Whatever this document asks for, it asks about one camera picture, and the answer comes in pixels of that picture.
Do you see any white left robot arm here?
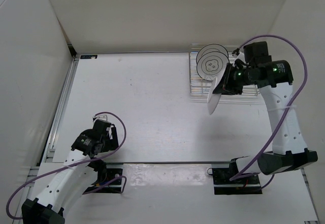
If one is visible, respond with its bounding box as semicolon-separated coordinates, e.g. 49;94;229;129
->
21;119;118;223

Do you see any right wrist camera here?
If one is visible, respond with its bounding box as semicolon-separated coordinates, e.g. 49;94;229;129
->
243;41;272;66

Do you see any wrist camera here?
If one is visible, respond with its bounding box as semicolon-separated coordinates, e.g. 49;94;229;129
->
243;41;272;66
92;114;112;131

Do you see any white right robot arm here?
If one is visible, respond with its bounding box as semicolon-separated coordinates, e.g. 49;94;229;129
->
208;60;318;183

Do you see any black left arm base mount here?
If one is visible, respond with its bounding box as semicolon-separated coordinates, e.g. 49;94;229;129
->
84;163;126;194

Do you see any aluminium table edge rail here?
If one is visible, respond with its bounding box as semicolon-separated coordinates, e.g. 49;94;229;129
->
37;55;79;166

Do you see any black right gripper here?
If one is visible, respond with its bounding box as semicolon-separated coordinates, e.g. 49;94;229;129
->
212;63;256;96

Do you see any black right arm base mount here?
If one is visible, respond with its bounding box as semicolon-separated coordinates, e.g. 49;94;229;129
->
207;159;262;196

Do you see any orange sunburst plate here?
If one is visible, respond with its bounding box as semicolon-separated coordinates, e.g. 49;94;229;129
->
207;69;225;115

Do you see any clear acrylic dish rack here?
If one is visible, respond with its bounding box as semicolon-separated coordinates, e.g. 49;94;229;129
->
188;43;257;104

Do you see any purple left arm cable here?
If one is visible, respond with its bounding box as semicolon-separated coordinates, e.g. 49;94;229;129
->
6;111;127;219

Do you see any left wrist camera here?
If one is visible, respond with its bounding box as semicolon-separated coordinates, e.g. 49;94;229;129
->
92;114;112;131

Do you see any white plate flower outline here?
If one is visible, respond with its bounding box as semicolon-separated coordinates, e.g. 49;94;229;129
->
196;43;229;63
197;51;229;81

